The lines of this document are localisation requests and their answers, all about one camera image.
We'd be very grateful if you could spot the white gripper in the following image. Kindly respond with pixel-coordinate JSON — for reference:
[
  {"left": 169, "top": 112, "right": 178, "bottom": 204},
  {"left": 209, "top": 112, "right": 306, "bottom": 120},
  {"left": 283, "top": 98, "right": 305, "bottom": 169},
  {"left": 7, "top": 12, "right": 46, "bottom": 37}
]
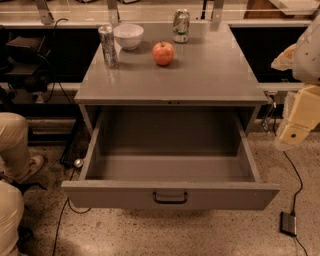
[{"left": 271, "top": 19, "right": 320, "bottom": 151}]

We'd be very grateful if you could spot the grey top drawer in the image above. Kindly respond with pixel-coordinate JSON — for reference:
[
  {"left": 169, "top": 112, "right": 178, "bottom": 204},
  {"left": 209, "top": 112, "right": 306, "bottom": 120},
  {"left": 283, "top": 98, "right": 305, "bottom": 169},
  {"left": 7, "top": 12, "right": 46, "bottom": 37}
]
[{"left": 62, "top": 110, "right": 279, "bottom": 210}]

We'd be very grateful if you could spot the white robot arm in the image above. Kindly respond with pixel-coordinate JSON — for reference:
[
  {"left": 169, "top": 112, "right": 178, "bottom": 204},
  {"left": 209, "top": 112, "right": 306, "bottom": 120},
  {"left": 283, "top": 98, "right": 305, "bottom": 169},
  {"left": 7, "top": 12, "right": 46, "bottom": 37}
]
[{"left": 271, "top": 15, "right": 320, "bottom": 151}]

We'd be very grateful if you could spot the grey metal cabinet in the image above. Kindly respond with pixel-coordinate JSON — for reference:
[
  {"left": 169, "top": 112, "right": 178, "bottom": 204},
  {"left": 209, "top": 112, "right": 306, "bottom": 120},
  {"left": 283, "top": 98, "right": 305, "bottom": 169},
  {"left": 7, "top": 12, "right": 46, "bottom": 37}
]
[{"left": 73, "top": 21, "right": 269, "bottom": 138}]

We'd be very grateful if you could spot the green white soda can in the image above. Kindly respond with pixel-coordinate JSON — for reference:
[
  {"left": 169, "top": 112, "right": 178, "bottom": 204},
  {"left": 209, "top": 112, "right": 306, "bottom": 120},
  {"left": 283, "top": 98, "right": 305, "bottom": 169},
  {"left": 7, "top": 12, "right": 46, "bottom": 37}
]
[{"left": 172, "top": 9, "right": 190, "bottom": 43}]

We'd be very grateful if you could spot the red apple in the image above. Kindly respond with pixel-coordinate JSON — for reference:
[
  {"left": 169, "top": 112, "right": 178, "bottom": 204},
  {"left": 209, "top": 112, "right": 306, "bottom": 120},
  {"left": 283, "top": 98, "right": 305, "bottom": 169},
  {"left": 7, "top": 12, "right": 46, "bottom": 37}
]
[{"left": 152, "top": 42, "right": 174, "bottom": 66}]

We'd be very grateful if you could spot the black power adapter box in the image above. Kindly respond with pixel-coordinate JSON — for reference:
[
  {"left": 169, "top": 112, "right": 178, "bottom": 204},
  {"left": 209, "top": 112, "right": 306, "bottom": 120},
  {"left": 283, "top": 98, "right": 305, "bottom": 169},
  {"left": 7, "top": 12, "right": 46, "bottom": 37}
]
[{"left": 280, "top": 212, "right": 297, "bottom": 237}]

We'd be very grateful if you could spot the white bowl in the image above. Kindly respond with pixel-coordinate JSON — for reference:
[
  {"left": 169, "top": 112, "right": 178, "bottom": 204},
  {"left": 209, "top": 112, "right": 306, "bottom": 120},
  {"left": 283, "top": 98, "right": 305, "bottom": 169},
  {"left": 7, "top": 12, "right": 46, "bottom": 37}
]
[{"left": 114, "top": 24, "right": 144, "bottom": 50}]

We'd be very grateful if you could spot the tall silver can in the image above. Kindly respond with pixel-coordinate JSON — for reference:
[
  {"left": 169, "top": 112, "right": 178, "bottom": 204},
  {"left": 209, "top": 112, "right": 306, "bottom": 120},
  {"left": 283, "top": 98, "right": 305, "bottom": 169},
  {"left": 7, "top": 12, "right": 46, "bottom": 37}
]
[{"left": 98, "top": 24, "right": 119, "bottom": 68}]

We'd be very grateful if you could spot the small silver round object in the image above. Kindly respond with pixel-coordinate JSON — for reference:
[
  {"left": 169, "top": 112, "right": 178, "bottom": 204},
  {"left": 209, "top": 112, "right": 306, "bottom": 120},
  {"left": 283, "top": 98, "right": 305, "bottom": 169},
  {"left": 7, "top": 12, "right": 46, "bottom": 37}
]
[{"left": 73, "top": 159, "right": 84, "bottom": 168}]

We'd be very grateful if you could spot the dark equipment at left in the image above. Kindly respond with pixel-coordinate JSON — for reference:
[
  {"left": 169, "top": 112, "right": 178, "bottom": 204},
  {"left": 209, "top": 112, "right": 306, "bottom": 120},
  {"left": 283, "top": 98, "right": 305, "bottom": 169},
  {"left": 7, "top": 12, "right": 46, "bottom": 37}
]
[{"left": 1, "top": 32, "right": 54, "bottom": 103}]

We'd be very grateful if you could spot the white sneaker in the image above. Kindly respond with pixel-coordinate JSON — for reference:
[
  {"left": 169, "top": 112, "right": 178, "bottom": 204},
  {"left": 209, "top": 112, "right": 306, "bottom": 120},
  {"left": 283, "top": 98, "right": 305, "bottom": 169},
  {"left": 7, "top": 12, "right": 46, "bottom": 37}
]
[{"left": 15, "top": 155, "right": 45, "bottom": 184}]

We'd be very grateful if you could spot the person's beige trouser leg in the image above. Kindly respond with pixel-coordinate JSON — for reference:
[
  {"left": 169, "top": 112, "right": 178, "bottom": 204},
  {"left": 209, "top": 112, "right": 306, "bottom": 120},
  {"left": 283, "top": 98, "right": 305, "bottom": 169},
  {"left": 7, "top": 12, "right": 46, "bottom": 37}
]
[{"left": 0, "top": 112, "right": 30, "bottom": 182}]

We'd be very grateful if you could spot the black cable on right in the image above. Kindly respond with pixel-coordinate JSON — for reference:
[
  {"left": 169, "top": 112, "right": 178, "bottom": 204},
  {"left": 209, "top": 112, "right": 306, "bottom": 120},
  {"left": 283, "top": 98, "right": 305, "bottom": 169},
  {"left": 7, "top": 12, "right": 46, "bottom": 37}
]
[{"left": 271, "top": 96, "right": 309, "bottom": 256}]

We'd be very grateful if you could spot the black cable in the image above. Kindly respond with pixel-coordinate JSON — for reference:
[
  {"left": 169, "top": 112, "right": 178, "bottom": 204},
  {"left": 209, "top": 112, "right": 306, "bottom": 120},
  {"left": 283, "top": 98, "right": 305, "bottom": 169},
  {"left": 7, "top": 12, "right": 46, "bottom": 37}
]
[
  {"left": 51, "top": 166, "right": 92, "bottom": 256},
  {"left": 271, "top": 96, "right": 309, "bottom": 256}
]

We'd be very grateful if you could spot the black drawer handle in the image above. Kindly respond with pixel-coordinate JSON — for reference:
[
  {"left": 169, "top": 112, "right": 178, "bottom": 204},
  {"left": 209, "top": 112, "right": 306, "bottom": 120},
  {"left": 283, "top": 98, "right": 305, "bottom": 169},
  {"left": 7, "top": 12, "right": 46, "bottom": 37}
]
[{"left": 152, "top": 192, "right": 188, "bottom": 205}]

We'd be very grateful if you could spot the black cable on left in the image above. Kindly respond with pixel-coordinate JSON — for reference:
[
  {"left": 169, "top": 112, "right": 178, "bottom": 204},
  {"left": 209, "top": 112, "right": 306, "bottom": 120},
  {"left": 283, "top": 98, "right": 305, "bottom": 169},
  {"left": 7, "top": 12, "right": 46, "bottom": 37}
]
[{"left": 51, "top": 166, "right": 92, "bottom": 256}]

